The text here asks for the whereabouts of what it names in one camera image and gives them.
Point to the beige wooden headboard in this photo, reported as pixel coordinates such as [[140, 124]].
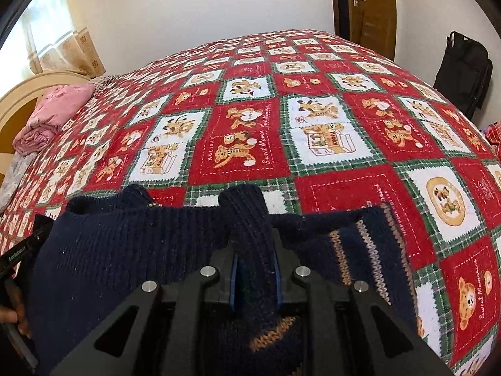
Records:
[[18, 103]]

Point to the black folded stroller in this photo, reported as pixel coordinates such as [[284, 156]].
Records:
[[465, 74]]

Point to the grey pillow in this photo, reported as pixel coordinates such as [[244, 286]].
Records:
[[15, 173]]

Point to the red patchwork bear bedspread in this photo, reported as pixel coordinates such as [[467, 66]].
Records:
[[320, 124]]

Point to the brown wooden door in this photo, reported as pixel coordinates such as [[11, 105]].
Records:
[[373, 25]]

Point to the folded pink blanket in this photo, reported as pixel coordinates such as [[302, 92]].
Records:
[[58, 105]]

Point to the beige patterned curtain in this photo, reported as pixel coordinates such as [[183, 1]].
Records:
[[57, 39]]

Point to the person's left hand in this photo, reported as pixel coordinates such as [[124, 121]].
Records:
[[15, 313]]

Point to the red plaid bag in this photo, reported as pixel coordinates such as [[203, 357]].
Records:
[[493, 135]]

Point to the navy patterned knit sweater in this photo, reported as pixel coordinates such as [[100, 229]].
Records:
[[101, 249]]

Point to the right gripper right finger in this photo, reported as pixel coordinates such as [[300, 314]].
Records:
[[348, 330]]

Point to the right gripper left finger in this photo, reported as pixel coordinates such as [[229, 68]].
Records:
[[154, 330]]

